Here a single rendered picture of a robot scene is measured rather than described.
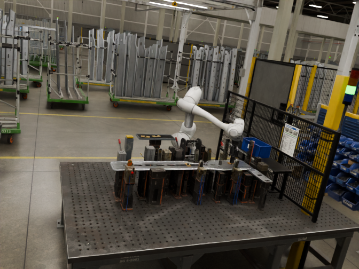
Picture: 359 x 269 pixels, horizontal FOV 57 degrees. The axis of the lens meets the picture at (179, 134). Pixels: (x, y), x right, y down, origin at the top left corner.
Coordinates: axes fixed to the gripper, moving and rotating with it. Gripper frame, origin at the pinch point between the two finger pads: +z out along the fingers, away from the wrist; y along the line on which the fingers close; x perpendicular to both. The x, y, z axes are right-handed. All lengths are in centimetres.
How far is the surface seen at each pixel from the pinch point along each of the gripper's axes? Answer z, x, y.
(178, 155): 1, -50, -16
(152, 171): 2, -87, 20
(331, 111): -63, 59, 48
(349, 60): -111, 373, -235
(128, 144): -5, -97, -30
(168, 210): 35, -72, 28
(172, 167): 5, -64, 7
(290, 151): -15, 55, 16
